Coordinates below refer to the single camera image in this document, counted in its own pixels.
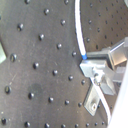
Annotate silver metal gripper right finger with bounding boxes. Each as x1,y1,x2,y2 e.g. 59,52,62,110
110,37,128,83

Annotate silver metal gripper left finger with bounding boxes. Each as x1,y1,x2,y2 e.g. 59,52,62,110
79,47,118,117

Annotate white cable with blue tip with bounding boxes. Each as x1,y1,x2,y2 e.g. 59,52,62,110
73,0,90,62

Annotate pale green object at edge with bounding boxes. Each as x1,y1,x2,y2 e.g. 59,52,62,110
0,42,6,64

